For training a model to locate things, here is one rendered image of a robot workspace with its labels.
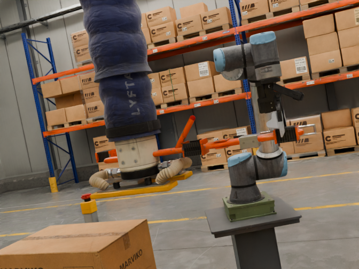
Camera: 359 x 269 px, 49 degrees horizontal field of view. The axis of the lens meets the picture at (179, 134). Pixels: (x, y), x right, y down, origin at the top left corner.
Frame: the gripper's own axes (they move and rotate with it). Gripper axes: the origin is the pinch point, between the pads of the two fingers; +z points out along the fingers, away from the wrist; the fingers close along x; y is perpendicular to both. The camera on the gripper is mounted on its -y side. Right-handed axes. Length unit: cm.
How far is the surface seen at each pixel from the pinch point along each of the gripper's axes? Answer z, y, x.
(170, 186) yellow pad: 11.8, 42.3, 13.4
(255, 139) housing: 0.2, 10.3, 3.7
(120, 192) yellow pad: 12, 62, 16
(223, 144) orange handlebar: 0.6, 22.3, 3.8
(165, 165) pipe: 5.2, 47.5, 3.0
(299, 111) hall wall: 29, 56, -845
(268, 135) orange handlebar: -0.2, 5.3, 3.3
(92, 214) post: 35, 123, -48
